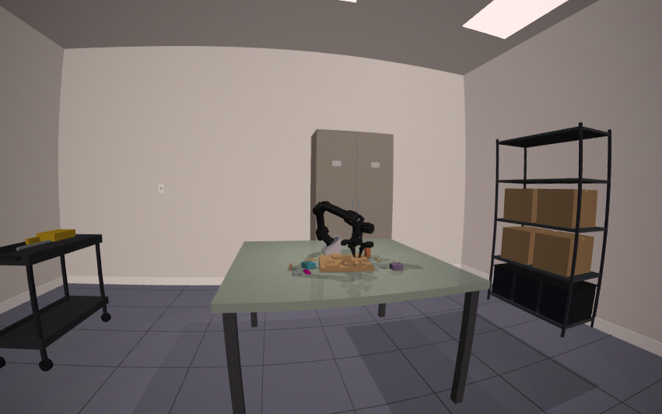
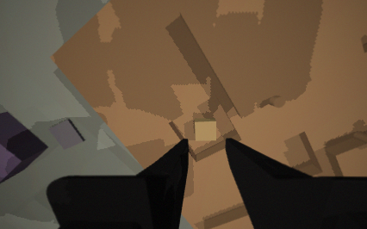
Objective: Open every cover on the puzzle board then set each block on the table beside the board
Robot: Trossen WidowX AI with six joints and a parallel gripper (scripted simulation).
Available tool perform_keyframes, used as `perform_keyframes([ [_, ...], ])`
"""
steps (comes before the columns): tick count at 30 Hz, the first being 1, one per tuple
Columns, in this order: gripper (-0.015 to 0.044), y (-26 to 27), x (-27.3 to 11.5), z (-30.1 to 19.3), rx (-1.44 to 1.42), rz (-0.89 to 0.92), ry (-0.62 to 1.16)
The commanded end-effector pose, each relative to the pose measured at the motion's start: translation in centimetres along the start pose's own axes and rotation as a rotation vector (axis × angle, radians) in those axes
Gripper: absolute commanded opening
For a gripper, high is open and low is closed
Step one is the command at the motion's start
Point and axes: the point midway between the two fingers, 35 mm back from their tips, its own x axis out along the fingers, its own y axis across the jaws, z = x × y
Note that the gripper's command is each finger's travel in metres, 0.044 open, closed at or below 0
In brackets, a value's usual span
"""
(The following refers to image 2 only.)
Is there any purple cube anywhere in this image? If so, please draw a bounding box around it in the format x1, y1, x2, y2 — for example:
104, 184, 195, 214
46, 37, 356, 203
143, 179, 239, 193
0, 112, 49, 183

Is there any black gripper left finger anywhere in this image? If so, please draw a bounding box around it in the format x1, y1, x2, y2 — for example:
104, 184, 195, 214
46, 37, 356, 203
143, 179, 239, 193
46, 139, 189, 229

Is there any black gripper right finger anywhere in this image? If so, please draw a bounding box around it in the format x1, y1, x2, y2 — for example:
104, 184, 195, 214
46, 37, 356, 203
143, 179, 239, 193
225, 138, 367, 229

